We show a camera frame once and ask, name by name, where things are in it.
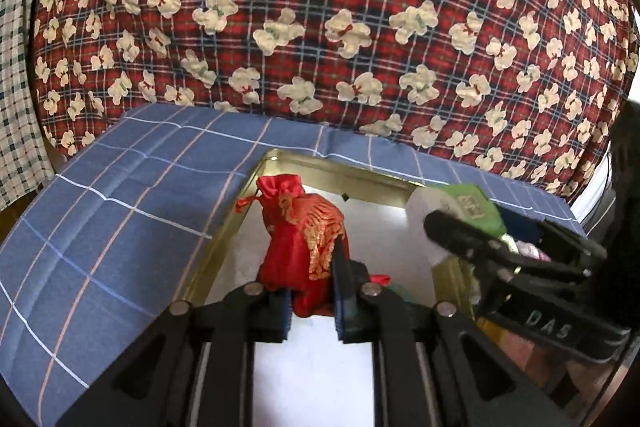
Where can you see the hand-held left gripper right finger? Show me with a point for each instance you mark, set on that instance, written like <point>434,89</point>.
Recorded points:
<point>342,307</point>

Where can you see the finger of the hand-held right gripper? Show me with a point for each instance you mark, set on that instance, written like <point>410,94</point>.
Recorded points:
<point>550,232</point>
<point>460,232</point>

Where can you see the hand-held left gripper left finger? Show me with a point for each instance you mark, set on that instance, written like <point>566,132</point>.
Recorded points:
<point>285,317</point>

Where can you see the green wipes packet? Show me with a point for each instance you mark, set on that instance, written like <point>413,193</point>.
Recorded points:
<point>470,207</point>

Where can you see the gold metal tin box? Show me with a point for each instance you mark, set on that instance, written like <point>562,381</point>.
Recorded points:
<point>390,232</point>

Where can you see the red gold brocade pouch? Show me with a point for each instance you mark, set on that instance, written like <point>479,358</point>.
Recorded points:
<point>295,247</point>

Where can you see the teal cloth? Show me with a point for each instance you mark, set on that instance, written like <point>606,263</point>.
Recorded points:
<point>400,294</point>

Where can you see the blue plaid tablecloth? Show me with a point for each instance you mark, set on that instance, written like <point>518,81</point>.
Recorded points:
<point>100,217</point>

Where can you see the red plaid bear-print blanket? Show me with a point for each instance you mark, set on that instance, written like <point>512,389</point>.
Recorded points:
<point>325,32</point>

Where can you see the green white checked cloth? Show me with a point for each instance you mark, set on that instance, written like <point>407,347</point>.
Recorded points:
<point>20,82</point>

